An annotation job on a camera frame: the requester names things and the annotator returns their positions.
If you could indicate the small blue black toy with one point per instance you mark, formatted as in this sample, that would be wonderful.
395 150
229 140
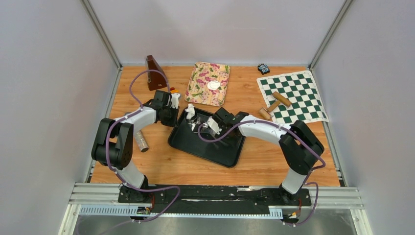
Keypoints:
263 69

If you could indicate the floral rectangular tray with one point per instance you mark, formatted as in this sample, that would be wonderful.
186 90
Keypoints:
202 73

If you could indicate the orange toy car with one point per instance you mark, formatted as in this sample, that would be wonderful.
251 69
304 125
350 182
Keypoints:
173 90

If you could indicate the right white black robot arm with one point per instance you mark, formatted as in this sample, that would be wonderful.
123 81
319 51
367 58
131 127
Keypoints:
299 145

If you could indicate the wooden handled metal scraper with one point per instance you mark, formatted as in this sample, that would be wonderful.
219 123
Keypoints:
203 128

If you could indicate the brown wooden metronome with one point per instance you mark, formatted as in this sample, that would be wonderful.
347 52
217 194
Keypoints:
155 79

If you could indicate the black baking tray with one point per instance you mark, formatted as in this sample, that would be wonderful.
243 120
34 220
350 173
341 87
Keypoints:
225 152

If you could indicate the silver glitter tube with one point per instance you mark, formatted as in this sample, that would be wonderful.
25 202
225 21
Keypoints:
140 140

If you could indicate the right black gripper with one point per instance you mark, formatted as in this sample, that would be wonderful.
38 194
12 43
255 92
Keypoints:
222 129

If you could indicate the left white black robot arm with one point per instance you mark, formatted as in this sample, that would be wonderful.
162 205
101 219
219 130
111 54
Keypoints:
113 144

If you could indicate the green white chess mat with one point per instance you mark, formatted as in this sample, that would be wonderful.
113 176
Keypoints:
301 90

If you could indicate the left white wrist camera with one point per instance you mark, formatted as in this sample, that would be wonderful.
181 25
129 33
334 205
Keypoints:
174 100

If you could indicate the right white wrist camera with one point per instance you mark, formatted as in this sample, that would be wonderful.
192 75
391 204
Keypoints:
213 127

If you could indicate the aluminium frame rail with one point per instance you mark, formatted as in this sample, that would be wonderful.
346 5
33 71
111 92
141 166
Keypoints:
102 199

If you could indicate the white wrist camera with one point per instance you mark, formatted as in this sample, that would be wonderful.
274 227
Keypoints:
213 127
174 100

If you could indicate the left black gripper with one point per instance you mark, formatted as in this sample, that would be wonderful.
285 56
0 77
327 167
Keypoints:
174 122

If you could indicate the wooden pastry roller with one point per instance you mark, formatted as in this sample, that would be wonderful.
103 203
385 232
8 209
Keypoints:
275 103

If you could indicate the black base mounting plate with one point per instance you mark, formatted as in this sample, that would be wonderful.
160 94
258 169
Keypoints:
193 199

